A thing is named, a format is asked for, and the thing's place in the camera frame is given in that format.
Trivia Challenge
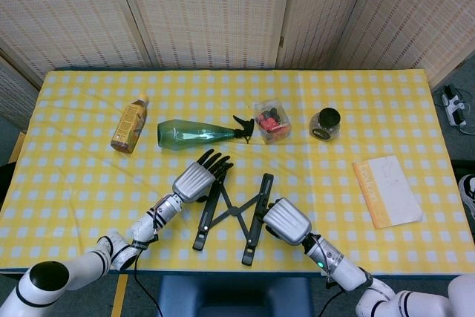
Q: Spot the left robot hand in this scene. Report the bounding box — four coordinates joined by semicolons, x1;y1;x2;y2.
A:
171;148;235;205

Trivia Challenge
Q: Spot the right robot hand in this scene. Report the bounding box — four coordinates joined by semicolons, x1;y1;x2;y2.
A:
261;197;312;246

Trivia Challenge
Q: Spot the black folding stand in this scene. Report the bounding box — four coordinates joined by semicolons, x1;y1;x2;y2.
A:
191;172;275;267

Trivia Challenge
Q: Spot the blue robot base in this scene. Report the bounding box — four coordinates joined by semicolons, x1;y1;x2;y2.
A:
157;275;312;317

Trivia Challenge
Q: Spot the green plastic spray bottle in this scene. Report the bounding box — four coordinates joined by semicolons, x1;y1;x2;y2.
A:
157;115;256;151

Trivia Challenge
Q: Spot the yellow tea bottle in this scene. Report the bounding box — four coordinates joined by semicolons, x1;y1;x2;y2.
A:
110;94;151;154

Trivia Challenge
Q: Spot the clear box with red items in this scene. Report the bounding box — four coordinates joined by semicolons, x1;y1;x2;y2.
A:
253;98;293;146

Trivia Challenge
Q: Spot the glass jar with black lid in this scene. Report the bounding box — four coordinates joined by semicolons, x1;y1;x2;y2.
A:
309;107;342;143

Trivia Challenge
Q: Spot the yellow and white booklet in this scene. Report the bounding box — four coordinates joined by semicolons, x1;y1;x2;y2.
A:
351;154;425;230

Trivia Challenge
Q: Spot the yellow floor tape strip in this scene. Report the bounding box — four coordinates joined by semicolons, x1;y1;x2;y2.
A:
111;274;129;317

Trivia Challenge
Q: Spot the yellow white checked tablecloth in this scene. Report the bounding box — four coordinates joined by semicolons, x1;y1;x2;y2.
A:
0;68;475;275

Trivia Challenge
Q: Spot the woven folding screen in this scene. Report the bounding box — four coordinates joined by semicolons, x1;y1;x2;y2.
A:
0;0;475;131

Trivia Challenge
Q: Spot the black and white shoe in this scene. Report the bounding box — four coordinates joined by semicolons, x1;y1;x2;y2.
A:
458;174;475;221

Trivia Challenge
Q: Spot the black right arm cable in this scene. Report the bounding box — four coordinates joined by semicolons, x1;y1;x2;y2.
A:
315;287;346;317

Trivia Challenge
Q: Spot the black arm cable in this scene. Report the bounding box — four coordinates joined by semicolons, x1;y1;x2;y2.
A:
315;287;346;317
132;271;165;317

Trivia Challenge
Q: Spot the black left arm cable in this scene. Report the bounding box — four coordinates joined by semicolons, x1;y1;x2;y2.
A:
132;271;165;317

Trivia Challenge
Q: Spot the white device with cable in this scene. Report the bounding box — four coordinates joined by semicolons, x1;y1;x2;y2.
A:
440;85;475;136

